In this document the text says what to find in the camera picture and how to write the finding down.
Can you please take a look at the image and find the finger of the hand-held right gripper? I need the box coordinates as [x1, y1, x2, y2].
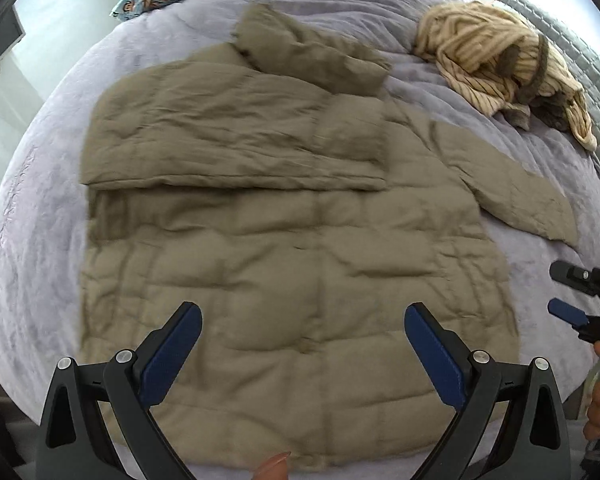
[548, 298, 600, 345]
[550, 258, 600, 297]

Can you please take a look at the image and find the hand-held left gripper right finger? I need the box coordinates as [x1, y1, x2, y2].
[403, 302, 571, 480]

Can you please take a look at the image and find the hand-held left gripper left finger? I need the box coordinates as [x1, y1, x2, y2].
[34, 301, 203, 480]

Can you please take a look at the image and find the khaki puffer jacket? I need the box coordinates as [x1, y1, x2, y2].
[79, 1, 579, 473]

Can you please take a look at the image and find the person's right hand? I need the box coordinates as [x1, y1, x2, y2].
[582, 341, 600, 438]

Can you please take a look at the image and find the person's left hand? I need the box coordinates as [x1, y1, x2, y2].
[252, 452, 292, 480]

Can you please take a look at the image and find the grey plush bed blanket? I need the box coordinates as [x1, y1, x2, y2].
[0, 0, 600, 480]

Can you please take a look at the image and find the grey quilted headboard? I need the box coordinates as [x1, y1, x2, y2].
[495, 0, 600, 196]

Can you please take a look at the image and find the beige striped garment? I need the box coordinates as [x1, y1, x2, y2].
[412, 1, 600, 152]

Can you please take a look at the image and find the dark monitor screen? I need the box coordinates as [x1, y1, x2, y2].
[0, 7, 27, 63]

